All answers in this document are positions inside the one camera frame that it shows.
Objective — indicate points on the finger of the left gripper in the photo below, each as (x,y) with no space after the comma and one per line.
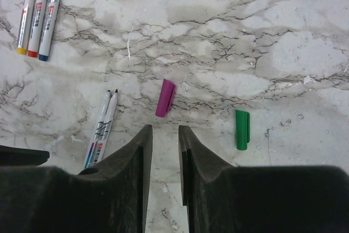
(22,157)

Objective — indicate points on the purple pen cap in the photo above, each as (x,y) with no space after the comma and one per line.
(166,97)

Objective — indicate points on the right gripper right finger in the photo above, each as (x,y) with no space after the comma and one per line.
(220,197)

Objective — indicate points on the yellow-end white marker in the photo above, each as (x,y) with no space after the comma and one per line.
(24,28)

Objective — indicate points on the green pen cap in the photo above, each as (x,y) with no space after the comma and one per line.
(242,129)

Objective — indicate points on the blue-end white marker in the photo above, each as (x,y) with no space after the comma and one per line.
(48,29)

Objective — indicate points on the red-end white marker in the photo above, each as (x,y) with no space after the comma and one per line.
(36,27)

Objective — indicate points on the purple-end white marker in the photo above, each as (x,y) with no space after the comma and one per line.
(100,145)

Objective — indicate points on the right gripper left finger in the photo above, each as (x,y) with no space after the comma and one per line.
(110,196)

